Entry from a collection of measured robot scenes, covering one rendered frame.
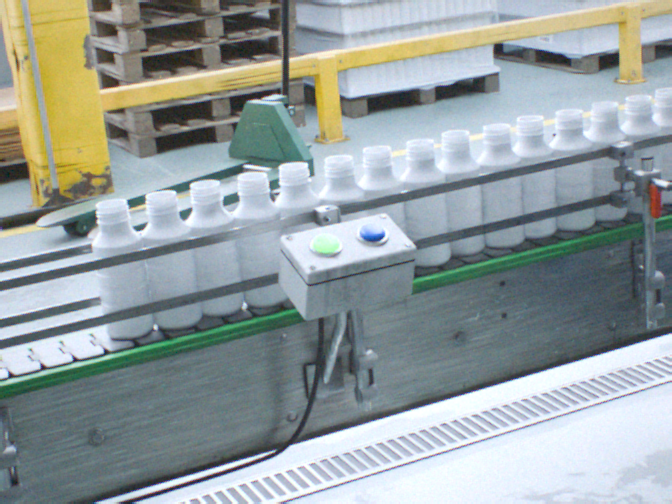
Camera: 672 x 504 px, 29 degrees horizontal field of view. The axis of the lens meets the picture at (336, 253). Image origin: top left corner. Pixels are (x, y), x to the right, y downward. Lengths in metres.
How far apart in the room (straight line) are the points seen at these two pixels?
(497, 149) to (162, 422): 0.57
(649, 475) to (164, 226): 2.00
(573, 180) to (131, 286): 0.63
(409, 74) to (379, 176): 6.08
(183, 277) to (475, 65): 6.46
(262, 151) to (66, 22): 1.08
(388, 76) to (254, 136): 1.61
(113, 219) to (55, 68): 4.58
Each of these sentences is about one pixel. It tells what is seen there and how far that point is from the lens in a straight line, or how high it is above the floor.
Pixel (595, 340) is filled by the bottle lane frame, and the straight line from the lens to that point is 1.90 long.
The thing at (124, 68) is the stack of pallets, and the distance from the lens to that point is 7.12.
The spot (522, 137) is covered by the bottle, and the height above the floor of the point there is 1.14.
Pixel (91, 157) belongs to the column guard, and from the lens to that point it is 6.23.
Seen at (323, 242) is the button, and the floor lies 1.12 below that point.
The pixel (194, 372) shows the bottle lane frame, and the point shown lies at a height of 0.95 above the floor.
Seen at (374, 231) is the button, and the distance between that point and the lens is 1.52.
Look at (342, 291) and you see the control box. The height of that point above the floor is 1.06.
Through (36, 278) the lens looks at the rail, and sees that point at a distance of 1.54.
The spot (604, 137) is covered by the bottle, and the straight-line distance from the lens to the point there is 1.87.
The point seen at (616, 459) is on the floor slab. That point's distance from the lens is 3.43.
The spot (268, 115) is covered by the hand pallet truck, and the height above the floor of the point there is 0.35.
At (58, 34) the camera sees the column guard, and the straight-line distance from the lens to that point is 6.12.
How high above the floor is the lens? 1.55
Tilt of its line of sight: 17 degrees down
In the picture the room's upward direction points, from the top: 5 degrees counter-clockwise
